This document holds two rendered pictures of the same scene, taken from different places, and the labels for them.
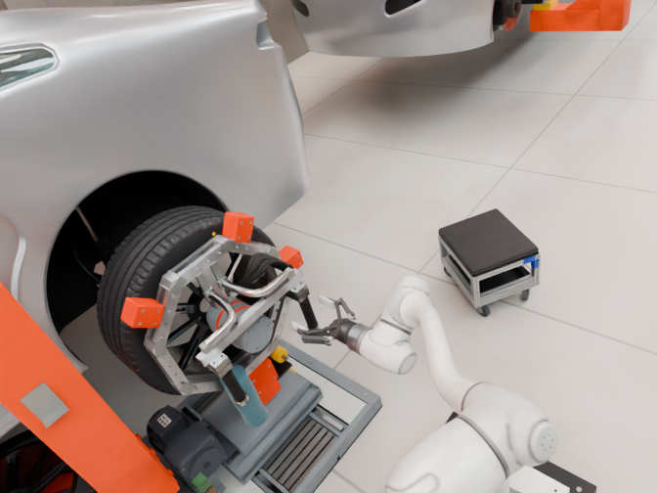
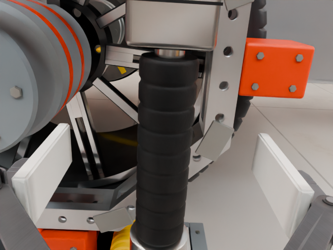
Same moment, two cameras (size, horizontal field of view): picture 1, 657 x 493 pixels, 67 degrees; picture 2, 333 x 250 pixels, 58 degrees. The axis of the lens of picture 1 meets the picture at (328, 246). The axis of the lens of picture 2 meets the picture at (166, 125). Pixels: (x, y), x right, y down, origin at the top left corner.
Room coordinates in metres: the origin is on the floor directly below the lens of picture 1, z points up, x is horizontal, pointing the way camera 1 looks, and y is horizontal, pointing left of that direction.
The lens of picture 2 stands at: (1.08, 0.02, 0.92)
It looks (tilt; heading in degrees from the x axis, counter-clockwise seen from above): 22 degrees down; 36
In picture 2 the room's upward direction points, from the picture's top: 3 degrees clockwise
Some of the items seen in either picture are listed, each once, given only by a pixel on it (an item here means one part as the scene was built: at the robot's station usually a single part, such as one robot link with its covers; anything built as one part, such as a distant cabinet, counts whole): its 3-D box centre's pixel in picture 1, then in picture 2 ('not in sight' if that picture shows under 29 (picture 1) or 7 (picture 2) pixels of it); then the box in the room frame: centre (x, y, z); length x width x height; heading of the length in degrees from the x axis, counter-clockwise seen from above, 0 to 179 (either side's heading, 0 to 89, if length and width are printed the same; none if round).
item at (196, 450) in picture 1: (184, 444); not in sight; (1.28, 0.82, 0.26); 0.42 x 0.18 x 0.35; 38
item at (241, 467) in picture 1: (257, 414); not in sight; (1.42, 0.53, 0.13); 0.50 x 0.36 x 0.10; 128
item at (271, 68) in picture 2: (287, 260); (267, 66); (1.50, 0.16, 0.85); 0.09 x 0.08 x 0.07; 128
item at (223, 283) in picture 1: (251, 270); not in sight; (1.27, 0.26, 1.03); 0.19 x 0.18 x 0.11; 38
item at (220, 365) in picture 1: (215, 360); not in sight; (1.04, 0.42, 0.93); 0.09 x 0.05 x 0.05; 38
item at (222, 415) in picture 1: (246, 384); not in sight; (1.44, 0.51, 0.32); 0.40 x 0.30 x 0.28; 128
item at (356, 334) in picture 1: (361, 338); not in sight; (1.04, -0.01, 0.83); 0.09 x 0.06 x 0.09; 128
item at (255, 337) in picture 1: (239, 323); (15, 64); (1.25, 0.37, 0.85); 0.21 x 0.14 x 0.14; 38
